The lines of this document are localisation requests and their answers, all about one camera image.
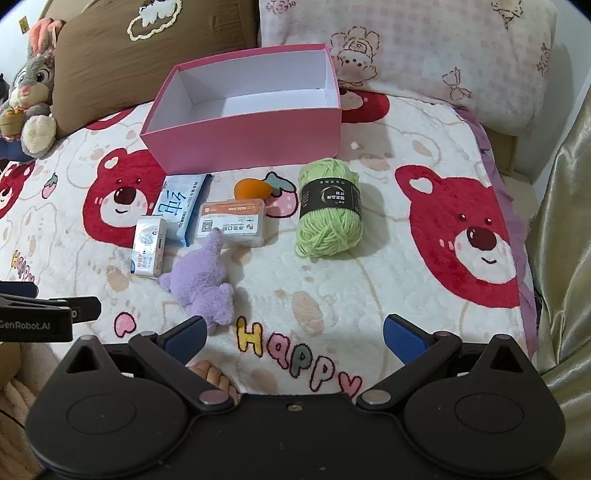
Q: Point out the pink white printed pillow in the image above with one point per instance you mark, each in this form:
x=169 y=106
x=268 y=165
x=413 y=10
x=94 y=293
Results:
x=415 y=46

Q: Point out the pink cardboard box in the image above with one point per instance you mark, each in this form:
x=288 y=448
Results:
x=240 y=138

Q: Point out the blue wet wipes packet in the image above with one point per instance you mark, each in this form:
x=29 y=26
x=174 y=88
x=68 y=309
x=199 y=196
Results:
x=178 y=207

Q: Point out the small white wipes pack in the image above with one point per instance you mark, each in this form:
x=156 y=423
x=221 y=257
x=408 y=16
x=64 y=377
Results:
x=147 y=244

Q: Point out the green yarn skein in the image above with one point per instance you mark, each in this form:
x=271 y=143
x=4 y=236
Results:
x=328 y=230

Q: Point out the clear plastic case orange label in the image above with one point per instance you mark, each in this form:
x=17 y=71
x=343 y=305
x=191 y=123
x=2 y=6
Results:
x=231 y=221

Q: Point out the brown embroidered pillow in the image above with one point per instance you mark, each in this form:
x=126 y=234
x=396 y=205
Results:
x=115 y=69

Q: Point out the orange makeup sponge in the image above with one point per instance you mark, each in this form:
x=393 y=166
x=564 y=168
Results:
x=247 y=189

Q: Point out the gold satin fabric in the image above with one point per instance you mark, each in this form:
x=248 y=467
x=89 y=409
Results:
x=568 y=277

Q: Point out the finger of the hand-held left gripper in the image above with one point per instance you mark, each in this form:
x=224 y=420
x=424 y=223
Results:
x=85 y=309
x=18 y=289

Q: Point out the purple plush toy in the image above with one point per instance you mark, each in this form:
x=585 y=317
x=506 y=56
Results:
x=198 y=281

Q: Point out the grey bunny plush toy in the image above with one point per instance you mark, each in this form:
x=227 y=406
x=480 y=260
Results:
x=32 y=74

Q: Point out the person's foot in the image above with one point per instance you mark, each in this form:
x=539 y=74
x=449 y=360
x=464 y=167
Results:
x=217 y=378

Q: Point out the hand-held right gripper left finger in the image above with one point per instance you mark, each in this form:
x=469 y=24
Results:
x=184 y=339

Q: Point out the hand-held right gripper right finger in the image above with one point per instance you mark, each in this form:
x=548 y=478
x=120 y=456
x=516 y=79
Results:
x=406 y=339

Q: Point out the beige fuzzy cloth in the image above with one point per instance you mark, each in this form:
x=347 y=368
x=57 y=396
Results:
x=18 y=392

